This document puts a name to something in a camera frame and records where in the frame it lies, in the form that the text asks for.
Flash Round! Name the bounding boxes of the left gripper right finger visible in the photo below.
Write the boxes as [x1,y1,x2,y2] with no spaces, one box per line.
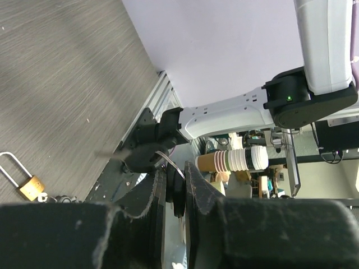
[185,162,358,268]

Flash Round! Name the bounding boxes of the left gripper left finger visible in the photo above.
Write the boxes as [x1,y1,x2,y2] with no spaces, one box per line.
[1,170,166,268]

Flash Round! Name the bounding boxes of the small brass padlock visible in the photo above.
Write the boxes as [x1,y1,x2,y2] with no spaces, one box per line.
[1,151,49,203]

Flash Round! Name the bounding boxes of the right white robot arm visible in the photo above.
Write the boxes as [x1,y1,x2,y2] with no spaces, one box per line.
[135,1,358,171]

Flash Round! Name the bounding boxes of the stacked paper cups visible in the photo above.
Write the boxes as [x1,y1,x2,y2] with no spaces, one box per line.
[195,146,269,173]

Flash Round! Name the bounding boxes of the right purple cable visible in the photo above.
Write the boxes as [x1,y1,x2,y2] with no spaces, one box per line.
[349,0,359,90]

